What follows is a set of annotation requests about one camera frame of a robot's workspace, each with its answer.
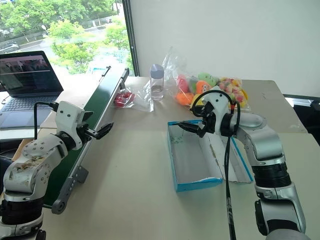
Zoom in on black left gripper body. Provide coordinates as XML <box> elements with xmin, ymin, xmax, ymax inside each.
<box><xmin>76</xmin><ymin>121</ymin><xmax>101</xmax><ymax>145</ymax></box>

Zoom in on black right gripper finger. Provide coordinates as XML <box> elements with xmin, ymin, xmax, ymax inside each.
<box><xmin>178</xmin><ymin>120</ymin><xmax>201</xmax><ymax>130</ymax></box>
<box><xmin>183</xmin><ymin>125</ymin><xmax>206</xmax><ymax>139</ymax></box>

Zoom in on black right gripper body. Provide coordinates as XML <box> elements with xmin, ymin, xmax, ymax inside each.
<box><xmin>198</xmin><ymin>101</ymin><xmax>218</xmax><ymax>138</ymax></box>

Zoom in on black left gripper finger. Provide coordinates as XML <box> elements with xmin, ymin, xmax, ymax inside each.
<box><xmin>83</xmin><ymin>111</ymin><xmax>95</xmax><ymax>124</ymax></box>
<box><xmin>95</xmin><ymin>122</ymin><xmax>115</xmax><ymax>140</ymax></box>

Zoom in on green conveyor belt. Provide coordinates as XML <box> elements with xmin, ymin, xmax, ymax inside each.
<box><xmin>41</xmin><ymin>65</ymin><xmax>131</xmax><ymax>215</ymax></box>

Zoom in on blue cardboard box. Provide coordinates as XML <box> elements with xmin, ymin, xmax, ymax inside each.
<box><xmin>166</xmin><ymin>119</ymin><xmax>255</xmax><ymax>193</ymax></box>

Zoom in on red item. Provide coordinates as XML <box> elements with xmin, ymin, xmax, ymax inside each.
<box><xmin>114</xmin><ymin>91</ymin><xmax>136</xmax><ymax>109</ymax></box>

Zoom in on yellow plush toy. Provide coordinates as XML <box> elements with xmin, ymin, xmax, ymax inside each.
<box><xmin>190</xmin><ymin>93</ymin><xmax>206</xmax><ymax>109</ymax></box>

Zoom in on orange round plush toy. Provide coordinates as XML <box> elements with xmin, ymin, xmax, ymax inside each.
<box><xmin>175</xmin><ymin>92</ymin><xmax>195</xmax><ymax>106</ymax></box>

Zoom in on orange plush toy with face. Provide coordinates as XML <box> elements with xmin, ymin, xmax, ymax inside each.
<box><xmin>195</xmin><ymin>79</ymin><xmax>214</xmax><ymax>95</ymax></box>

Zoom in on pastel multicoloured plush toy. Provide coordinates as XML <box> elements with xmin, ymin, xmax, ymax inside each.
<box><xmin>216</xmin><ymin>77</ymin><xmax>245</xmax><ymax>103</ymax></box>

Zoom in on pink plush toy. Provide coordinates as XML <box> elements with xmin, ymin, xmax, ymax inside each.
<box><xmin>176</xmin><ymin>74</ymin><xmax>190</xmax><ymax>94</ymax></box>

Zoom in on light green plush toy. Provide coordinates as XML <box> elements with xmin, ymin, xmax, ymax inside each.
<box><xmin>197</xmin><ymin>72</ymin><xmax>220</xmax><ymax>88</ymax></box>

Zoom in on small clear plastic bag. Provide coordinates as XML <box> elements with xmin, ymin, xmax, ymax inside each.
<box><xmin>113</xmin><ymin>83</ymin><xmax>155</xmax><ymax>113</ymax></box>

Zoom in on clear jar with lavender lid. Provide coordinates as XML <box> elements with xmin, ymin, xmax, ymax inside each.
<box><xmin>149</xmin><ymin>63</ymin><xmax>166</xmax><ymax>102</ymax></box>

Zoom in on large clear plastic bag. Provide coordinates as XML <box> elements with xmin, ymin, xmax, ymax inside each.
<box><xmin>161</xmin><ymin>45</ymin><xmax>251</xmax><ymax>111</ymax></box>

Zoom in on brown cardboard piece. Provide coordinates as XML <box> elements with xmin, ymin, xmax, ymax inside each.
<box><xmin>11</xmin><ymin>138</ymin><xmax>34</xmax><ymax>161</ymax></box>

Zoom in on open laptop computer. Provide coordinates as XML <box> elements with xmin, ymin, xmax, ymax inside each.
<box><xmin>0</xmin><ymin>50</ymin><xmax>65</xmax><ymax>130</ymax></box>

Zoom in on black furniture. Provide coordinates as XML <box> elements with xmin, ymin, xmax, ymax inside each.
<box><xmin>282</xmin><ymin>93</ymin><xmax>320</xmax><ymax>149</ymax></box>

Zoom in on dark parked car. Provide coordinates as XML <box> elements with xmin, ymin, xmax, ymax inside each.
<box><xmin>0</xmin><ymin>41</ymin><xmax>20</xmax><ymax>53</ymax></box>

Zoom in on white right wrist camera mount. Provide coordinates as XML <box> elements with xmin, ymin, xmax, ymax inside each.
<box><xmin>201</xmin><ymin>89</ymin><xmax>237</xmax><ymax>137</ymax></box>

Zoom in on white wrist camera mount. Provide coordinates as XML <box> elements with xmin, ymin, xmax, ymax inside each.
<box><xmin>201</xmin><ymin>89</ymin><xmax>237</xmax><ymax>137</ymax></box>
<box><xmin>54</xmin><ymin>100</ymin><xmax>86</xmax><ymax>147</ymax></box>

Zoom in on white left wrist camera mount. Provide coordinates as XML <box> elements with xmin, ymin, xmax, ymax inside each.
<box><xmin>54</xmin><ymin>100</ymin><xmax>86</xmax><ymax>147</ymax></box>

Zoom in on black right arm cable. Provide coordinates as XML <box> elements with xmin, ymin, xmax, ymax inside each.
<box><xmin>190</xmin><ymin>90</ymin><xmax>242</xmax><ymax>240</ymax></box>

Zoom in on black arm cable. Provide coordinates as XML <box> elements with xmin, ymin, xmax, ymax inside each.
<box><xmin>190</xmin><ymin>90</ymin><xmax>242</xmax><ymax>240</ymax></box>
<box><xmin>33</xmin><ymin>101</ymin><xmax>60</xmax><ymax>141</ymax></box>

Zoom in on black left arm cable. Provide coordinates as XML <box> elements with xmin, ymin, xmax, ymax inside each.
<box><xmin>33</xmin><ymin>101</ymin><xmax>60</xmax><ymax>141</ymax></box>

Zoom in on black window frame post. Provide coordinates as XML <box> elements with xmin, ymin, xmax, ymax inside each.
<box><xmin>121</xmin><ymin>0</ymin><xmax>140</xmax><ymax>77</ymax></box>

